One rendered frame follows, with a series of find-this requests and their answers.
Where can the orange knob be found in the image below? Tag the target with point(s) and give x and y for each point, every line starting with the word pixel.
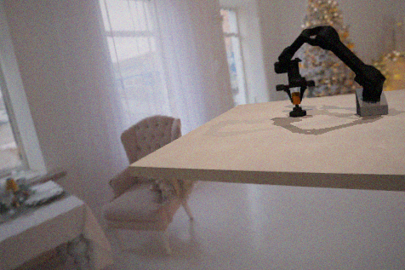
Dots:
pixel 295 98

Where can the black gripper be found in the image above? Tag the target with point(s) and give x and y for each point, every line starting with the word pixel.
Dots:
pixel 302 89

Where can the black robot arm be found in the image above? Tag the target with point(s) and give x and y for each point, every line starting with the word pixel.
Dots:
pixel 327 38

